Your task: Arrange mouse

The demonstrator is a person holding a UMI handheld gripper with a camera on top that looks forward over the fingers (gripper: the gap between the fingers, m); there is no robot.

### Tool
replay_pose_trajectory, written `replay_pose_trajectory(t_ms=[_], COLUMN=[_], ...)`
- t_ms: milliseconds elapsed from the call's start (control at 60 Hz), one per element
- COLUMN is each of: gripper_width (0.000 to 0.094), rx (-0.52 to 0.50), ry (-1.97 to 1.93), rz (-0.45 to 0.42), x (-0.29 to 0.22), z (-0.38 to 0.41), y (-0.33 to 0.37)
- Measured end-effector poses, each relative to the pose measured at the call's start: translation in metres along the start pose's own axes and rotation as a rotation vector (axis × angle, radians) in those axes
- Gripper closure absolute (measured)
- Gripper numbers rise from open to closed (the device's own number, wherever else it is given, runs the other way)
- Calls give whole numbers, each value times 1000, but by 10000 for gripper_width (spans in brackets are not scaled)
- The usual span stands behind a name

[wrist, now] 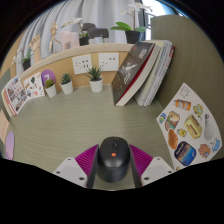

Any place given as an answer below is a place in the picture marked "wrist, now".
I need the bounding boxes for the black horse figure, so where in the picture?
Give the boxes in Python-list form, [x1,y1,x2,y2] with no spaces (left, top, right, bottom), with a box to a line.
[82,22,110,45]

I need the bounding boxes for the spiky succulent in white pot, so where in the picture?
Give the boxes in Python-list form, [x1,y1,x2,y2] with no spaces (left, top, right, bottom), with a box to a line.
[85,65,104,94]

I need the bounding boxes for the black hardcover book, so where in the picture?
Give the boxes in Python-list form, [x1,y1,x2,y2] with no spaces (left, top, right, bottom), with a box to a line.
[110,41,162,107]

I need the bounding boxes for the green desk partition panel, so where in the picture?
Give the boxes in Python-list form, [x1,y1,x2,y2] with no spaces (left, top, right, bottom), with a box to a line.
[0,68,11,101]
[149,13,224,161]

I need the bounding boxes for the white wall socket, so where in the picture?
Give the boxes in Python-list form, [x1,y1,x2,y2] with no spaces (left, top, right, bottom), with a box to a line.
[71,54,93,75]
[98,52,120,72]

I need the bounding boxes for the window with dark frame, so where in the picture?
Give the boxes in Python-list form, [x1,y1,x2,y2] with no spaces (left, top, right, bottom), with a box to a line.
[143,0,178,41]

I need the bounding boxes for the white orchid in black pot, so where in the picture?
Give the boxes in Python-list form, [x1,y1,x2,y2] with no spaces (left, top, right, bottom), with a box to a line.
[13,46,34,72]
[61,17,91,47]

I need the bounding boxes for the black computer mouse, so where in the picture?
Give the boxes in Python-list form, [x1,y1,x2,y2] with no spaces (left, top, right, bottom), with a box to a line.
[96,135,130,184]

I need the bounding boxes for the white illustrated picture card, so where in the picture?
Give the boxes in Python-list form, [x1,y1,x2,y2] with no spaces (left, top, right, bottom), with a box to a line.
[22,71,46,100]

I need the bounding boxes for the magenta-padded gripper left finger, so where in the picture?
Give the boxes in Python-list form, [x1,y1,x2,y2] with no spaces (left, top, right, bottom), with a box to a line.
[53,143,100,189]

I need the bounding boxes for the small succulent in white pot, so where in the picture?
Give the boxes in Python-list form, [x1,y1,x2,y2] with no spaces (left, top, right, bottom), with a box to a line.
[59,73,74,95]
[43,78,58,98]

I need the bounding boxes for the white leaning books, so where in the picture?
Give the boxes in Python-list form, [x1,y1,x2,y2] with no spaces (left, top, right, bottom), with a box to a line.
[134,39,176,107]

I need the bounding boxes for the red book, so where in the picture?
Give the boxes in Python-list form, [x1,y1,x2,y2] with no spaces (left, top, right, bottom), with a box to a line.
[0,87,15,118]

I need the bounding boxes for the pink horse figure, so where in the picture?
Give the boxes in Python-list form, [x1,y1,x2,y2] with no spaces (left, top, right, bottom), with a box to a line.
[58,30,81,51]

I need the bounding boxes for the wooden hand model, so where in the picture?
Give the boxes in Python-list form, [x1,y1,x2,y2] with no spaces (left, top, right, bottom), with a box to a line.
[28,33,43,63]

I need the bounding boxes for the grey curtain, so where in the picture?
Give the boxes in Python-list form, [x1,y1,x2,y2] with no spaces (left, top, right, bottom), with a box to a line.
[19,0,148,64]

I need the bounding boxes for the wooden artist mannequin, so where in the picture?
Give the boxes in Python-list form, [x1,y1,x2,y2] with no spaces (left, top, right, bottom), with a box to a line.
[48,20,63,53]

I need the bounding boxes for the photo cover magazine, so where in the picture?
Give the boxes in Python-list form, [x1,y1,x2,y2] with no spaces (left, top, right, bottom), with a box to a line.
[2,74,29,117]

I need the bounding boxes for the white food sticker sheet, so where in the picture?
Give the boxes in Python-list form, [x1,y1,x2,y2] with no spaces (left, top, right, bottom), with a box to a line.
[156,82,223,171]

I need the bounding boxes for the large white orchid black pot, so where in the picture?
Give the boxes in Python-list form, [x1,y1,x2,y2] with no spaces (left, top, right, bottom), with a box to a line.
[109,3,154,45]

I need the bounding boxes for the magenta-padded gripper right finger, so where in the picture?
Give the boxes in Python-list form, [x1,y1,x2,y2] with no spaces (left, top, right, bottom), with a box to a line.
[128,143,175,188]

